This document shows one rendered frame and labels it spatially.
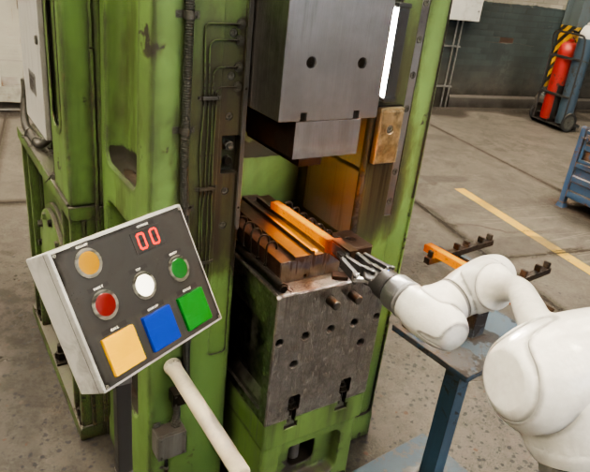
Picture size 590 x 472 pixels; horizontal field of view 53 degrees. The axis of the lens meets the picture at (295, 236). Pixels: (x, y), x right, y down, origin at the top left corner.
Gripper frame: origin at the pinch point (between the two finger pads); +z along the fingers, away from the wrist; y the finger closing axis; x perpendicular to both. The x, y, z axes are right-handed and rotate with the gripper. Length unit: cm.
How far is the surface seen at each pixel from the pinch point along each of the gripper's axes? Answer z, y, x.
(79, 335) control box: -14, -70, 2
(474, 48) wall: 494, 591, -24
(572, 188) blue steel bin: 164, 378, -86
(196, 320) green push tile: -8.3, -44.6, -5.0
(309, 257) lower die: 9.7, -3.4, -5.9
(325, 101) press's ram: 10.1, -4.8, 37.1
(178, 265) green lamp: -1.7, -46.3, 5.6
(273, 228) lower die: 27.6, -4.6, -5.2
